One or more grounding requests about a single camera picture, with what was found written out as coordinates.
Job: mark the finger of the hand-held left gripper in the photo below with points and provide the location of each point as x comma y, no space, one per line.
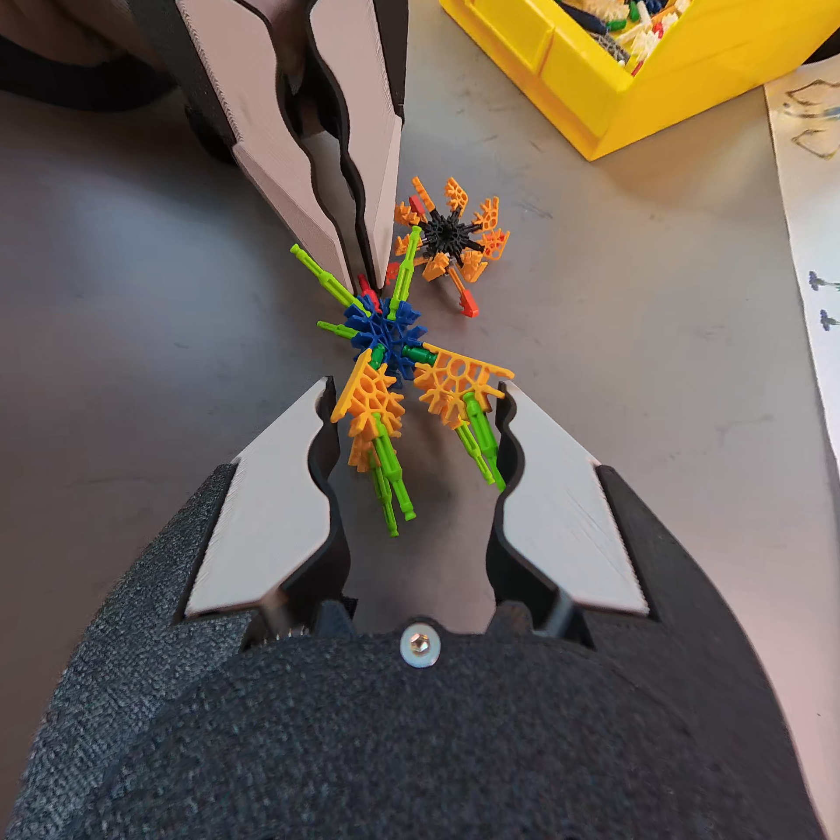
262,118
367,98

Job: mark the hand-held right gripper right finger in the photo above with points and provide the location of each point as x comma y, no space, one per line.
564,525

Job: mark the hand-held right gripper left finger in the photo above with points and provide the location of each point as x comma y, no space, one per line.
262,525

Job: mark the yellow black toy wheel assembly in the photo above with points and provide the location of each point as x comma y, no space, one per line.
453,229

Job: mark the small blue green toy assembly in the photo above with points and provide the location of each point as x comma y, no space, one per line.
367,394

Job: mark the large blue green toy assembly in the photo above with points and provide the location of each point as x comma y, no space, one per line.
459,380

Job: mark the person's left forearm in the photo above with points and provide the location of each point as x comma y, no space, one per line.
52,26

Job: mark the grey desk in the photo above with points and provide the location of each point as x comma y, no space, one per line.
656,394

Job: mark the yellow plastic bin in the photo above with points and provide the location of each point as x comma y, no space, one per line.
590,98

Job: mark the pile of toy parts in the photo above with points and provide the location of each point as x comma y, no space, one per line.
630,33

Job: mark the white instruction sheet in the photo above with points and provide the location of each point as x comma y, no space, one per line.
814,197

